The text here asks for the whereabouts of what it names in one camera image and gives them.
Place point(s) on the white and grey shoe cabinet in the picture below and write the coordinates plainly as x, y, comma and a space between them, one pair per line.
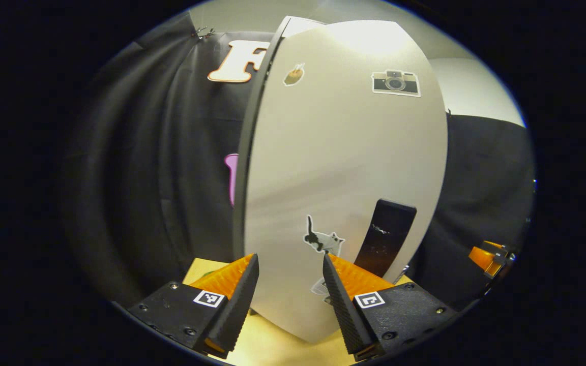
252, 127

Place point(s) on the black backdrop cloth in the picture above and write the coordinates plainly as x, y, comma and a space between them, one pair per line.
481, 173
145, 162

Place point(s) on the white cabinet door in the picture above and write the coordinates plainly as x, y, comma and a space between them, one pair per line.
344, 152

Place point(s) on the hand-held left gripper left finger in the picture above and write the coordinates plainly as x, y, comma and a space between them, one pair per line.
234, 315

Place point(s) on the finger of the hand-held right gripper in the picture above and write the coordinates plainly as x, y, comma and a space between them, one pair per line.
486, 256

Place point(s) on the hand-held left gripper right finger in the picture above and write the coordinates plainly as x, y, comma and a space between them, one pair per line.
346, 315

